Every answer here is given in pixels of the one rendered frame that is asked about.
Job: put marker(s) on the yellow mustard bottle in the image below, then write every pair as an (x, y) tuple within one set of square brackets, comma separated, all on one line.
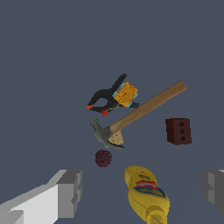
[(147, 195)]

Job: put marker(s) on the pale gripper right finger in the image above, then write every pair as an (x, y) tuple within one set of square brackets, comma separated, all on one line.
[(214, 186)]

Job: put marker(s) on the black spring clamp red tips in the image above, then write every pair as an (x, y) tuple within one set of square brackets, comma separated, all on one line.
[(102, 99)]

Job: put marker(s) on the tan cracker piece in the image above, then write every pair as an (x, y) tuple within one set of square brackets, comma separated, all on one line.
[(116, 138)]

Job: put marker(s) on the yellow sponge with blue edge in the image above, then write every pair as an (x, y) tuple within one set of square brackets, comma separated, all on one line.
[(125, 94)]

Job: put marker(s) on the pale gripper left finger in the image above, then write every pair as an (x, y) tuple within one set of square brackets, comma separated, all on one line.
[(40, 198)]

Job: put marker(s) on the dark red brick with holes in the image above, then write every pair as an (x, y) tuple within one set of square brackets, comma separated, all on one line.
[(179, 131)]

